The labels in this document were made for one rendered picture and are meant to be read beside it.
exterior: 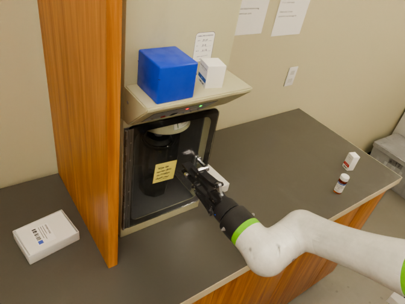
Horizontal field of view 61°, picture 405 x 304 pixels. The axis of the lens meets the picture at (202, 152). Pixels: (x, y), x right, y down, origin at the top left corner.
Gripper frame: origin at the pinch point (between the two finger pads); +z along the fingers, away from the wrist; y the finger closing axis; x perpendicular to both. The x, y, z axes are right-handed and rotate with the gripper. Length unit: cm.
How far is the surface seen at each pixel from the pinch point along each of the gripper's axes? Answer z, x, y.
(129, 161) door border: 4.3, 19.3, 8.4
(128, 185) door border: 4.3, 19.6, -0.6
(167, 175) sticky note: 4.1, 6.3, -1.9
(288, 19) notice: 48, -85, 26
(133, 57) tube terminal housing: 5.4, 17.8, 38.5
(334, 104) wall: 48, -159, -38
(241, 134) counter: 37, -60, -27
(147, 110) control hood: -6.1, 19.9, 31.3
